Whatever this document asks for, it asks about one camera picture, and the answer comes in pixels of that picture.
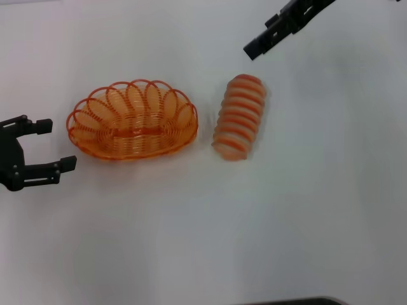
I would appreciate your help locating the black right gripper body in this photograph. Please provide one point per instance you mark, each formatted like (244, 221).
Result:
(308, 9)

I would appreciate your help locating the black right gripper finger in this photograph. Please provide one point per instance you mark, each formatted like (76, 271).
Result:
(256, 47)
(274, 21)

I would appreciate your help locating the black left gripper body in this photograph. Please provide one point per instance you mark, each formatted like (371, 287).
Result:
(11, 162)

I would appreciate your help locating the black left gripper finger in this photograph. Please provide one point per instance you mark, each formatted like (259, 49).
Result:
(68, 163)
(43, 126)

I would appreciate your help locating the ridged orange striped bread loaf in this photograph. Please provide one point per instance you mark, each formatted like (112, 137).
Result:
(238, 117)

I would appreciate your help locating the orange woven plastic basket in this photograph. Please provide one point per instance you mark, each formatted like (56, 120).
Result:
(136, 131)

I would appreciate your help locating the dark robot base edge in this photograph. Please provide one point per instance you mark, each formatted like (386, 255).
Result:
(302, 302)

